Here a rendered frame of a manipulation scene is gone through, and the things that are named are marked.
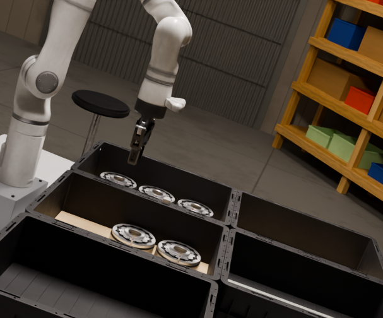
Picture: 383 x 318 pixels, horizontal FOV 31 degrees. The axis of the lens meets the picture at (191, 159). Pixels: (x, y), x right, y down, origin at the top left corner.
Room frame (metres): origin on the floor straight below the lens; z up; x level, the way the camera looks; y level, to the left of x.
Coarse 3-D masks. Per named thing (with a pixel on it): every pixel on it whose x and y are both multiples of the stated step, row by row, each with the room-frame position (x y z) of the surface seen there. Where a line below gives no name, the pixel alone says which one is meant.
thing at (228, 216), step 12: (96, 144) 1.74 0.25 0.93; (108, 144) 1.78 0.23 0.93; (84, 156) 1.61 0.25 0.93; (144, 156) 1.78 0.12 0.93; (72, 168) 1.50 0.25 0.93; (180, 168) 1.78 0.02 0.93; (108, 180) 1.51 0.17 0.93; (228, 204) 1.63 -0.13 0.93; (204, 216) 1.49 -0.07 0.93; (228, 216) 1.59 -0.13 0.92
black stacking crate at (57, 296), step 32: (32, 224) 1.18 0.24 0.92; (0, 256) 1.08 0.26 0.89; (32, 256) 1.18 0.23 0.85; (64, 256) 1.18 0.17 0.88; (96, 256) 1.18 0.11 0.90; (128, 256) 1.18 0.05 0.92; (32, 288) 1.11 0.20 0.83; (64, 288) 1.15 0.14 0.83; (96, 288) 1.18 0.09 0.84; (128, 288) 1.18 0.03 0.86; (160, 288) 1.17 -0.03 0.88; (192, 288) 1.17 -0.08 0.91
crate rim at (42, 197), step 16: (64, 176) 1.44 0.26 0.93; (80, 176) 1.48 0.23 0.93; (48, 192) 1.32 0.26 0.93; (128, 192) 1.48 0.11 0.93; (32, 208) 1.22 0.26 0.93; (176, 208) 1.48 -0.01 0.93; (64, 224) 1.20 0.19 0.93; (112, 240) 1.20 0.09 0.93; (224, 240) 1.39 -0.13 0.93; (224, 256) 1.31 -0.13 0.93; (192, 272) 1.19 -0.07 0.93
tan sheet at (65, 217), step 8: (56, 216) 1.44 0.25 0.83; (64, 216) 1.45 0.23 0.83; (72, 216) 1.47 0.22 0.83; (72, 224) 1.43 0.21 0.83; (80, 224) 1.44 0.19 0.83; (88, 224) 1.46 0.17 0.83; (96, 224) 1.47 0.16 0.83; (96, 232) 1.43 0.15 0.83; (104, 232) 1.45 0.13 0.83; (200, 264) 1.45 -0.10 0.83; (208, 264) 1.47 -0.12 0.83
